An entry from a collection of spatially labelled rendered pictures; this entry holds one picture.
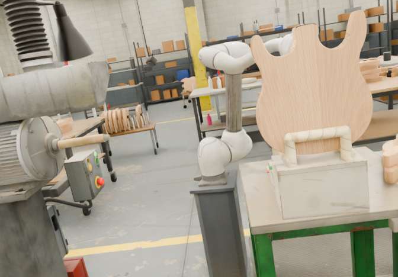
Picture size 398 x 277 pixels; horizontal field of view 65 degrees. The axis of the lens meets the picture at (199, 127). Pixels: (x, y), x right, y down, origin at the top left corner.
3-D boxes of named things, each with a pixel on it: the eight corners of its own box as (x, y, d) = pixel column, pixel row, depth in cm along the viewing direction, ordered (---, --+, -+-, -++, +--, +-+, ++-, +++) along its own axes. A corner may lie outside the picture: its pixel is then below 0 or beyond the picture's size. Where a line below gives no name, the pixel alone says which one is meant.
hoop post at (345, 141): (343, 161, 97) (341, 132, 94) (339, 158, 100) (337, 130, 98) (354, 160, 96) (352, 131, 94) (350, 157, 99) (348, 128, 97)
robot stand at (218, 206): (213, 260, 233) (197, 173, 217) (250, 258, 227) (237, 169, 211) (207, 287, 207) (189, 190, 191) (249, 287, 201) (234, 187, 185)
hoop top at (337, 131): (285, 145, 97) (284, 135, 96) (283, 142, 100) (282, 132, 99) (352, 136, 94) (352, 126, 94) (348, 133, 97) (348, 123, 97)
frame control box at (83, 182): (43, 223, 145) (26, 171, 139) (64, 201, 166) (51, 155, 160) (93, 216, 143) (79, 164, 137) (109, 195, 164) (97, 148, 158)
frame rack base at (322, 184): (283, 221, 102) (277, 171, 98) (275, 199, 116) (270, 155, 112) (371, 211, 99) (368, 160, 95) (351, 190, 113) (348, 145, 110)
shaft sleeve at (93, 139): (62, 143, 123) (61, 150, 121) (58, 138, 120) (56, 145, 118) (106, 136, 121) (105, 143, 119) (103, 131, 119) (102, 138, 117)
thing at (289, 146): (288, 168, 99) (285, 140, 97) (285, 165, 102) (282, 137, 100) (298, 167, 98) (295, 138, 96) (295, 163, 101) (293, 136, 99)
